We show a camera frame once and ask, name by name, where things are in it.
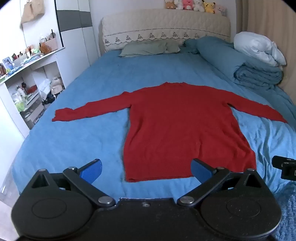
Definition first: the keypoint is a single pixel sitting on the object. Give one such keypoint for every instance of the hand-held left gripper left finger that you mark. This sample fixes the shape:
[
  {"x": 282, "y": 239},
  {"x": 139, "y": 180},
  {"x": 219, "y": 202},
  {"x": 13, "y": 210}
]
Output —
[{"x": 92, "y": 171}]

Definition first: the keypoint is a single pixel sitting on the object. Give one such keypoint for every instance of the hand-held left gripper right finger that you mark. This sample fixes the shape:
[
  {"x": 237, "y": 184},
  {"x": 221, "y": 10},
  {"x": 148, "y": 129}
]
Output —
[{"x": 198, "y": 170}]

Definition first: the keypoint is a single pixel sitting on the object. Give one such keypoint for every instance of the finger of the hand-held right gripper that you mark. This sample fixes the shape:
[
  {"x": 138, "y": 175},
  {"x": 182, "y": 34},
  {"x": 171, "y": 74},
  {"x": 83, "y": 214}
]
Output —
[{"x": 277, "y": 161}]

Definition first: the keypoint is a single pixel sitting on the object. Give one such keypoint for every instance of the red knit sweater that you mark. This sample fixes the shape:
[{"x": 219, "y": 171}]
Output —
[{"x": 173, "y": 127}]

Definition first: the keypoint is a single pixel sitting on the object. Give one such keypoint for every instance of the bed with blue sheet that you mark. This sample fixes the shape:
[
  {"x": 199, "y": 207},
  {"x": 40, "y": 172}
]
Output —
[{"x": 92, "y": 139}]

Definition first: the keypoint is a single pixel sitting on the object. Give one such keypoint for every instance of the blue fuzzy rug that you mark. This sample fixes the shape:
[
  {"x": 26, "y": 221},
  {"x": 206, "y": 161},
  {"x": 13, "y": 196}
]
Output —
[{"x": 288, "y": 215}]

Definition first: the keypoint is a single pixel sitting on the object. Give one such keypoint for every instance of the beige soft toy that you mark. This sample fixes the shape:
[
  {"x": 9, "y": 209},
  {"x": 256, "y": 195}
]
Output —
[{"x": 56, "y": 85}]

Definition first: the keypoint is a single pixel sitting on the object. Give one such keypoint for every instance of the red box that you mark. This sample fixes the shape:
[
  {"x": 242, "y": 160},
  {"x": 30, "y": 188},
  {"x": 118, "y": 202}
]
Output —
[{"x": 32, "y": 89}]

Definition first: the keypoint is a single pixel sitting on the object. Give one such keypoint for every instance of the folded blue duvet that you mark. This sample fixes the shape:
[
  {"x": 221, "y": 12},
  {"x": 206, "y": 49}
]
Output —
[{"x": 231, "y": 60}]

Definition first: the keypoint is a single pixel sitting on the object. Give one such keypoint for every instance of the white pillow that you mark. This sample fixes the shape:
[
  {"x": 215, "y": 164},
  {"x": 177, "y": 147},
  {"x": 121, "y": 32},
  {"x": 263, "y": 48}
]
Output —
[{"x": 256, "y": 47}]

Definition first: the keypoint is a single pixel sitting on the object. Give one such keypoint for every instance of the white shelf unit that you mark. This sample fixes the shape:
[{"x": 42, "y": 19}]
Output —
[{"x": 27, "y": 67}]

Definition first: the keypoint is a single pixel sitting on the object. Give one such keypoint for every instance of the small green pillow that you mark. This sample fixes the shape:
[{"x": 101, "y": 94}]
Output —
[{"x": 173, "y": 46}]

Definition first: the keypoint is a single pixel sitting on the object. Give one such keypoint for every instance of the white and grey wardrobe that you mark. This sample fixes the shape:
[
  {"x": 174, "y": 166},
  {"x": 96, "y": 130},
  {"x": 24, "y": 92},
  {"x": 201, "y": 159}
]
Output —
[{"x": 74, "y": 41}]

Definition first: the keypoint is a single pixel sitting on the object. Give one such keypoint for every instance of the brown teddy bear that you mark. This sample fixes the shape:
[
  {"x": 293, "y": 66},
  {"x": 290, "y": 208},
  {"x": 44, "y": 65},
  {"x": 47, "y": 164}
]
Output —
[{"x": 45, "y": 48}]

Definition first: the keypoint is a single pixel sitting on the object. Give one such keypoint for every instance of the pink storage box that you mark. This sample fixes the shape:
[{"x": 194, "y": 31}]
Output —
[{"x": 52, "y": 44}]

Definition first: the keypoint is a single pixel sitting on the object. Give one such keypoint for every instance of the large green pillow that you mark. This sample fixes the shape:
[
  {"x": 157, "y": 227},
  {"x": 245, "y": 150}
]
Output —
[{"x": 143, "y": 47}]

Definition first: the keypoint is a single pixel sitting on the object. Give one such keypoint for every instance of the beige curtain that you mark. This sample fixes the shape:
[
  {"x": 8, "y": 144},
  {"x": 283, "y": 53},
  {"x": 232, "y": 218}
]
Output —
[{"x": 268, "y": 18}]

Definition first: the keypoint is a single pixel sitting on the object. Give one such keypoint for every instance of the cream quilted headboard cover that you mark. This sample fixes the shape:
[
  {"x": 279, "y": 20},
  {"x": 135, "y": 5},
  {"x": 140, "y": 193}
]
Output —
[{"x": 161, "y": 23}]

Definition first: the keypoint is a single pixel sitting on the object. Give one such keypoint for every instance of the row of plush toys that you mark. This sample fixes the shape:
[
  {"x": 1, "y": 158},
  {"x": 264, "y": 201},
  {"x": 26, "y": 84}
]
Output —
[{"x": 194, "y": 5}]

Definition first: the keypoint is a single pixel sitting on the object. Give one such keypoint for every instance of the hanging brown paper bag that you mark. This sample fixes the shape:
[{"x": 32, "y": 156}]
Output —
[{"x": 32, "y": 11}]

